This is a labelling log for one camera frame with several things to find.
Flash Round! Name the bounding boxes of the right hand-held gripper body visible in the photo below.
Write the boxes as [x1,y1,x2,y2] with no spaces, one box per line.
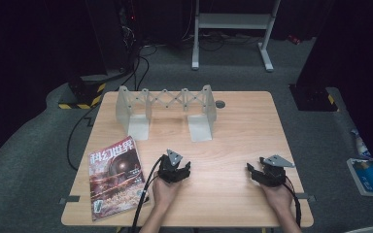
[258,154,296,188]

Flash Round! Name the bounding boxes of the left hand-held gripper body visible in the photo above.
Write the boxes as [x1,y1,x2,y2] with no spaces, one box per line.
[157,149,192,184]

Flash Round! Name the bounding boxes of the red science fiction magazine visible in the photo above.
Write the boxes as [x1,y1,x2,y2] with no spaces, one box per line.
[87,135,150,222]

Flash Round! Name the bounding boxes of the person's left hand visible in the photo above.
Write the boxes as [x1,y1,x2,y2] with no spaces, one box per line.
[152,172,185,212]

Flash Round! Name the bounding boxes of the person's right hand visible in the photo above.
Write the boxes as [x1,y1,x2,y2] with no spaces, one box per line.
[259,182,294,214]

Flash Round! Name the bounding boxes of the grey expandable book rack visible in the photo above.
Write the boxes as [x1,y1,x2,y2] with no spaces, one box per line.
[115,84,218,143]

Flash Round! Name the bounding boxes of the white blue plastic packet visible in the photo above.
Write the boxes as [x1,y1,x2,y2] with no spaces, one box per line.
[350,128,373,159]

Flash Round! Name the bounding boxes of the blue book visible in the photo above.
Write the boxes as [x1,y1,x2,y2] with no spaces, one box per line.
[346,157,373,198]

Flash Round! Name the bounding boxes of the black yellow striped stand base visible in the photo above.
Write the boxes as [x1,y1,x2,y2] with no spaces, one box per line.
[57,76,107,111]

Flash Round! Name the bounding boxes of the small red object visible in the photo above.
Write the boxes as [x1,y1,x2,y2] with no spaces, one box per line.
[287,34,303,46]

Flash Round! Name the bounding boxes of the white metal stand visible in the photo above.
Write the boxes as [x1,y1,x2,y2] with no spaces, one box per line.
[191,0,282,73]

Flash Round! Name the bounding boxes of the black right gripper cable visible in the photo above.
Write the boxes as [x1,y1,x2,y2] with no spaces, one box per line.
[283,176,303,228]

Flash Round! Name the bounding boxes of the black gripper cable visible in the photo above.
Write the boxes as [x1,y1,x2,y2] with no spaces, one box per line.
[283,176,303,228]
[130,155,163,233]

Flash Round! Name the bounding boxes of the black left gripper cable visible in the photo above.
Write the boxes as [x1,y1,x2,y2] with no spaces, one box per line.
[130,155,163,233]

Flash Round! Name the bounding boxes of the grey table edge bracket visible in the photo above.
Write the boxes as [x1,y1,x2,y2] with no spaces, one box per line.
[58,195,82,205]
[294,192,317,204]

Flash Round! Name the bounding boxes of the black floor cable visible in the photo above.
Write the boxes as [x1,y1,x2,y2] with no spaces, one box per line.
[65,45,159,172]

